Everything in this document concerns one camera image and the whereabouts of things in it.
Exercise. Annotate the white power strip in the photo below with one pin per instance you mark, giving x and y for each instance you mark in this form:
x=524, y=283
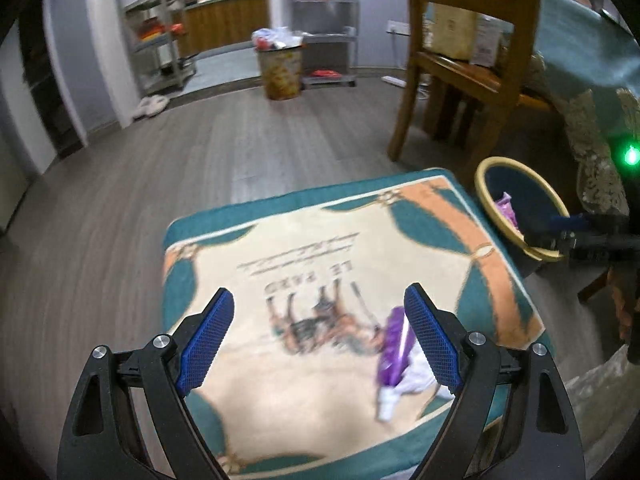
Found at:
x=394, y=81

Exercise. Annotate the yellow rimmed teal waste bin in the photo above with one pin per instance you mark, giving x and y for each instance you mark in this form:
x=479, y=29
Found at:
x=516, y=199

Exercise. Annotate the grey metal shelf right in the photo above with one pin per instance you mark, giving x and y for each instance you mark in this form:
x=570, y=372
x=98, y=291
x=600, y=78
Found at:
x=330, y=32

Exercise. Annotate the grey metal shelf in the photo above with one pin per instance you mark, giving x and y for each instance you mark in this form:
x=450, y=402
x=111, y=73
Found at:
x=153, y=30
x=330, y=32

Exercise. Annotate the white slippers pair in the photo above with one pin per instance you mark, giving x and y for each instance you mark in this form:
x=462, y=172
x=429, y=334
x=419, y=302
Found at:
x=150, y=106

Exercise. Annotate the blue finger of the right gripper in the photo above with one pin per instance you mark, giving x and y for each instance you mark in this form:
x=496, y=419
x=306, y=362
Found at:
x=565, y=241
x=595, y=223

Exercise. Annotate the purple snack wrapper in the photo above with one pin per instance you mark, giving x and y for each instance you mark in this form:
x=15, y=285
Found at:
x=398, y=342

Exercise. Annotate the wooden dining chair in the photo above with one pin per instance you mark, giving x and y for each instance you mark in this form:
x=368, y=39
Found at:
x=481, y=99

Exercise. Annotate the crumpled white tissue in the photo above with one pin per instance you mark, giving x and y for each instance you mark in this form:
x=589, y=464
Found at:
x=418, y=376

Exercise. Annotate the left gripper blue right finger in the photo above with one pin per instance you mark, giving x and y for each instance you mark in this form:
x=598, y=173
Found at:
x=539, y=436

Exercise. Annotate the beige box on chair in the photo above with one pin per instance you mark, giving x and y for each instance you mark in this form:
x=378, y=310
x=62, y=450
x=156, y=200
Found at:
x=450, y=31

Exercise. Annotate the sunflower pattern trash can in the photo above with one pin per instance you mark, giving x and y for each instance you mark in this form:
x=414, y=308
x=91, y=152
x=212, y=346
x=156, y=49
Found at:
x=281, y=72

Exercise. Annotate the wooden kitchen cabinet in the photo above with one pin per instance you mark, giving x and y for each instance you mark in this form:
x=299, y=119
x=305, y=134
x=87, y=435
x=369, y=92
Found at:
x=220, y=23

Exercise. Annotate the grey metal shelf left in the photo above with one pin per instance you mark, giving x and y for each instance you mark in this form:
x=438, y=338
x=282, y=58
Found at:
x=153, y=30

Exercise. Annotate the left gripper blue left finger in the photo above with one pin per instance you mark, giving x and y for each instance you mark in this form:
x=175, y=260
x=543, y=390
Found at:
x=101, y=437

